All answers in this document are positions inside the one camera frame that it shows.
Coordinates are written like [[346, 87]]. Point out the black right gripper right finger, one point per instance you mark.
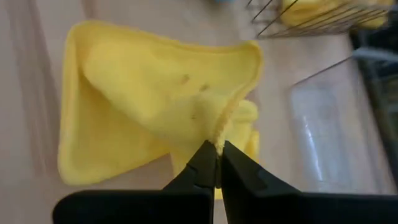
[[273, 205]]

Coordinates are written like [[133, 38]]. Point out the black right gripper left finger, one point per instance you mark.
[[174, 205]]

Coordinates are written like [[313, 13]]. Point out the yellow microfiber towel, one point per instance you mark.
[[308, 12], [140, 102]]

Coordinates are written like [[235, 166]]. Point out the clear plastic bin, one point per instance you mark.
[[326, 133]]

